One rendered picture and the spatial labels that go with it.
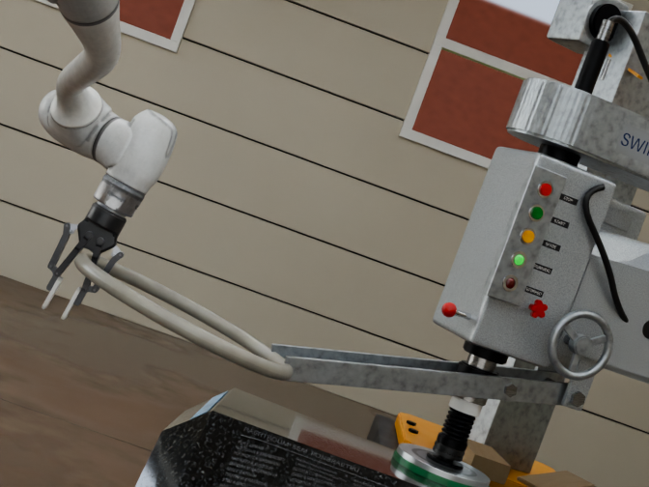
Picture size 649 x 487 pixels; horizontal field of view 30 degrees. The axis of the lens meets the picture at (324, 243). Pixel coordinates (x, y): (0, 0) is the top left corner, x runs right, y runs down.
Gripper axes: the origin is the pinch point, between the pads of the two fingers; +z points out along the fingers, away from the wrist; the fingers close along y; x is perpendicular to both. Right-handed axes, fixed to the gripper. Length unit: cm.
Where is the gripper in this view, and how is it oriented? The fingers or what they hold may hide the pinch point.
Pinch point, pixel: (61, 299)
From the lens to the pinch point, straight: 246.3
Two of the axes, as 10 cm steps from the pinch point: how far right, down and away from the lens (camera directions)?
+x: -0.7, -0.3, 10.0
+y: 8.7, 4.9, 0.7
